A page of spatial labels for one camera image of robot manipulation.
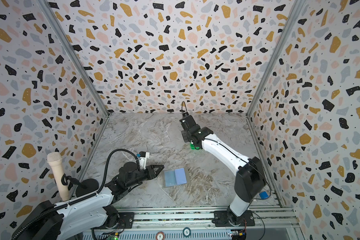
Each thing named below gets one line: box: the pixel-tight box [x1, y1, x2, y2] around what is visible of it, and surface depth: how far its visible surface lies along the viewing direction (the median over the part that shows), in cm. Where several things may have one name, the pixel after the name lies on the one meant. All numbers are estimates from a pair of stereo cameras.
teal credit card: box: [164, 170, 176, 187], surface depth 90 cm
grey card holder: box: [162, 167, 191, 188], surface depth 90 cm
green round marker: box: [182, 227, 192, 238], surface depth 72 cm
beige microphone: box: [46, 151, 70, 202], surface depth 64 cm
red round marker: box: [155, 231, 165, 240], surface depth 71 cm
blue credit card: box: [174, 167, 187, 185], surface depth 90 cm
